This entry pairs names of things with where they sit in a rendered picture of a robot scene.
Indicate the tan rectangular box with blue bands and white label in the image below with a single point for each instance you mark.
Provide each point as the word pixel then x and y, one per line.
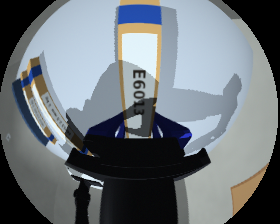
pixel 33 107

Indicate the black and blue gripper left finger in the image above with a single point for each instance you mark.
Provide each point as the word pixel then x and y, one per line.
pixel 109 127

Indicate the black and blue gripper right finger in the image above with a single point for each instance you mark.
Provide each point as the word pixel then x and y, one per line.
pixel 170 128

